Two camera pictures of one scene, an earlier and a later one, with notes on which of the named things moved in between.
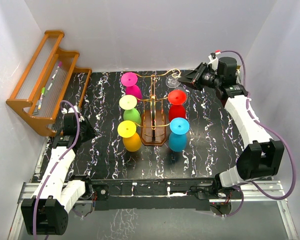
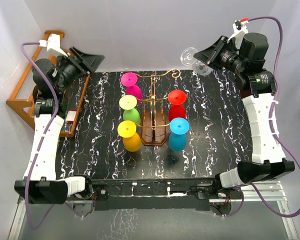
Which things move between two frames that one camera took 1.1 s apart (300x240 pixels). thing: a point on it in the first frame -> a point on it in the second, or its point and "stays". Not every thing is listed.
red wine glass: x=177 y=99 stays
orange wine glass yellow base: x=131 y=141 stays
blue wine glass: x=178 y=138 stays
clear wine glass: x=172 y=82 -> x=199 y=68
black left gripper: x=91 y=133 -> x=90 y=62
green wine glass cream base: x=128 y=103 stays
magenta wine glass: x=129 y=80 stays
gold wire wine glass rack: x=153 y=121 stays
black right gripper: x=191 y=77 -> x=209 y=56
